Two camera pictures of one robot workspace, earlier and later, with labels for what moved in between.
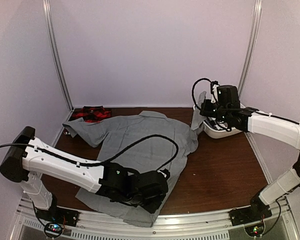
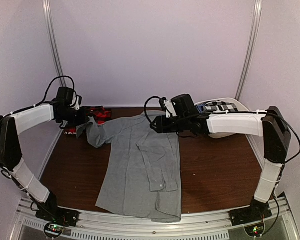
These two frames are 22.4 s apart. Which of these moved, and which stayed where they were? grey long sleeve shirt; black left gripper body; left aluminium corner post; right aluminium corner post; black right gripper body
Moved: black right gripper body; grey long sleeve shirt; black left gripper body
Stayed: right aluminium corner post; left aluminium corner post
